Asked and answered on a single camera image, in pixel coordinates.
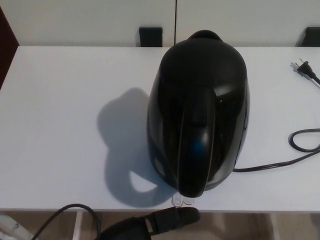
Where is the black electric kettle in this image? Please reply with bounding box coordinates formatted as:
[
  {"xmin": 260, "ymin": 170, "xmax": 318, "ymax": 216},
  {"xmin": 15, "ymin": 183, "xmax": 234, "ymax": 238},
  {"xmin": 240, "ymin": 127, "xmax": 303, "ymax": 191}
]
[{"xmin": 146, "ymin": 29, "xmax": 252, "ymax": 197}]

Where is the dark brown wooden panel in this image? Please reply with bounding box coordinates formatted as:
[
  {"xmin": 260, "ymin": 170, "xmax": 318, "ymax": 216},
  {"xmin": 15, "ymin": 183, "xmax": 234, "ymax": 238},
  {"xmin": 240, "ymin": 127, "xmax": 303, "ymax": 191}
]
[{"xmin": 0, "ymin": 4, "xmax": 20, "ymax": 91}]

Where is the black kettle power base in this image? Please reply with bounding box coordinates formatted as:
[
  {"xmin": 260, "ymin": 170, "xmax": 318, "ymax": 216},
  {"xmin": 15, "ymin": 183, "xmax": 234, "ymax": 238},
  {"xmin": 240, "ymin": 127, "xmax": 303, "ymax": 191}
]
[{"xmin": 206, "ymin": 171, "xmax": 235, "ymax": 191}]

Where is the black rectangular block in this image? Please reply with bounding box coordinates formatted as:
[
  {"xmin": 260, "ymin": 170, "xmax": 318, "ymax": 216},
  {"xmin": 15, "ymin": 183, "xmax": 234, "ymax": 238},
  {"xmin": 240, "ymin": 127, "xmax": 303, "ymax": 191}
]
[
  {"xmin": 294, "ymin": 26, "xmax": 320, "ymax": 48},
  {"xmin": 138, "ymin": 26, "xmax": 164, "ymax": 48}
]

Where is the black power cord with plug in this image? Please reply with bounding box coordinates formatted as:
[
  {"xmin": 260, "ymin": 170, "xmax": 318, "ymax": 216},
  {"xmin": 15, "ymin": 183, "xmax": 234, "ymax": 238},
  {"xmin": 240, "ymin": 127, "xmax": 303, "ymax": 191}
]
[{"xmin": 233, "ymin": 57, "xmax": 320, "ymax": 174}]

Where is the clear kettle switch lever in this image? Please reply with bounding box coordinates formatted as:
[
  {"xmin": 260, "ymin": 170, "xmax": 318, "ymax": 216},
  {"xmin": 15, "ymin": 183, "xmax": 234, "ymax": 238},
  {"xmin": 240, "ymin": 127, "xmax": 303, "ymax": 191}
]
[{"xmin": 170, "ymin": 194, "xmax": 195, "ymax": 208}]

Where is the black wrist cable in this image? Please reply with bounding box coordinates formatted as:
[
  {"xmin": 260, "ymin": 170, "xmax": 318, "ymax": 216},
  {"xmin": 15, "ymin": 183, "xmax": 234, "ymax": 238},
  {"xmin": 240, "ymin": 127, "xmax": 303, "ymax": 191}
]
[{"xmin": 29, "ymin": 203, "xmax": 102, "ymax": 240}]

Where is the white table leg frame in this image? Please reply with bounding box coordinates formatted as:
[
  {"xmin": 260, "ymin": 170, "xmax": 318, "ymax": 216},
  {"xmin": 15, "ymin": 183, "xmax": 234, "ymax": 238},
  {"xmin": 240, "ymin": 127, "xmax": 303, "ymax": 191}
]
[
  {"xmin": 73, "ymin": 211, "xmax": 85, "ymax": 240},
  {"xmin": 269, "ymin": 213, "xmax": 279, "ymax": 240}
]

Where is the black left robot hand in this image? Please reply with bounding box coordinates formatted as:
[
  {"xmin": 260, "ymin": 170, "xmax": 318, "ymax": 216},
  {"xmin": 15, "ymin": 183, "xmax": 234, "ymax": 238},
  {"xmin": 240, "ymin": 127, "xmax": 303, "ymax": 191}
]
[{"xmin": 99, "ymin": 206, "xmax": 201, "ymax": 240}]

